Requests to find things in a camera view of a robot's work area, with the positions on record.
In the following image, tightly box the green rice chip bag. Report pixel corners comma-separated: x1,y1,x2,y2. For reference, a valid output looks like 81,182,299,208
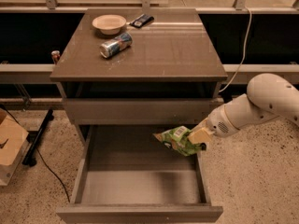
153,126,206,157

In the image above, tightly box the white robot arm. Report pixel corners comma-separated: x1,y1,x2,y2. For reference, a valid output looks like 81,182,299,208
188,73,299,144

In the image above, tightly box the white bowl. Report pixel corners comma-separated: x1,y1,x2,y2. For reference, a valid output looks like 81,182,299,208
92,15,126,35

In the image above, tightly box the open grey bottom drawer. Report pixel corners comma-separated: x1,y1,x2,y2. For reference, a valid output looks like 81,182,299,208
57,125,223,224

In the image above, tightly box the black cable on floor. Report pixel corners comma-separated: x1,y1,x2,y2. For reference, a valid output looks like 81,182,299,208
0,105,71,203

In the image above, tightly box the red can behind cabinet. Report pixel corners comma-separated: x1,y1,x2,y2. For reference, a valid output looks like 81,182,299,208
51,50,60,64

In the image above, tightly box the blue silver drink can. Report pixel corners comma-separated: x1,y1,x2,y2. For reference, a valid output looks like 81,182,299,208
100,32,133,59

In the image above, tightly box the black table leg left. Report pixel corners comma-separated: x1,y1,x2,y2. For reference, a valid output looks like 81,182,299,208
22,109,54,166

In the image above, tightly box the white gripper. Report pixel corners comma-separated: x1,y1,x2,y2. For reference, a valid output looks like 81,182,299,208
188,94,278,145

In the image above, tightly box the closed grey upper drawer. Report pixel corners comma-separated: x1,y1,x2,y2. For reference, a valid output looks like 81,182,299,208
63,98,223,125

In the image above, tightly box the dark blue snack packet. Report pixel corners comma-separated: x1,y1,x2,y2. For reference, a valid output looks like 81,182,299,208
130,14,154,28

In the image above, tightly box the white cable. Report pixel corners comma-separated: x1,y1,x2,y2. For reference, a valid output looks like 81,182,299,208
218,7,252,94

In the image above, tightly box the grey drawer cabinet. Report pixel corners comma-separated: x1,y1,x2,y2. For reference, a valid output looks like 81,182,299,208
50,8,227,140

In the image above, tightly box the cardboard box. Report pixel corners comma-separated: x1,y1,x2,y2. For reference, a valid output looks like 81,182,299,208
0,109,28,186

